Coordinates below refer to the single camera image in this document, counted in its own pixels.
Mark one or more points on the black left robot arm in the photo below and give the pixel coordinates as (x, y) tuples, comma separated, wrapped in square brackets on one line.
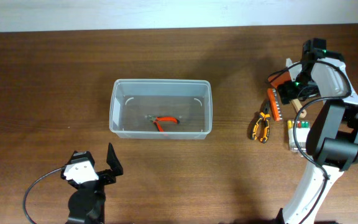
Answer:
[(86, 205)]

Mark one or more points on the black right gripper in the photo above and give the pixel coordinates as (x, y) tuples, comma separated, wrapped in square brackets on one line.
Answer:
[(286, 93)]

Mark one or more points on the red black cutting pliers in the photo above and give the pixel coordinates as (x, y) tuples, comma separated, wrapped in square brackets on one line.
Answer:
[(157, 119)]

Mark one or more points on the orange screwdriver bit holder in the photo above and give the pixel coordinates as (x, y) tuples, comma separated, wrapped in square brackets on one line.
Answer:
[(275, 107)]

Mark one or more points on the yellow black needle-nose pliers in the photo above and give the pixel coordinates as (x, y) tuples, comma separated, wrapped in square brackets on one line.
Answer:
[(262, 122)]

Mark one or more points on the orange scraper wooden handle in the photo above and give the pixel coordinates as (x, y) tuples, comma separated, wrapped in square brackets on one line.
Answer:
[(277, 81)]

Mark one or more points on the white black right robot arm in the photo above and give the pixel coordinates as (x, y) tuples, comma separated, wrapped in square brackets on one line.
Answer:
[(331, 145)]

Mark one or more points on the clear box coloured wall plugs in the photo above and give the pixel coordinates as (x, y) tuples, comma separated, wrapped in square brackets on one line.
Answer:
[(302, 130)]

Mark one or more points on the clear plastic container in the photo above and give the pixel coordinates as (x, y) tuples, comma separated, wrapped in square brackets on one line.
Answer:
[(190, 101)]

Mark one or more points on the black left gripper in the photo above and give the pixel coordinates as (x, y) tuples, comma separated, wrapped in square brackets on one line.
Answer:
[(107, 175)]

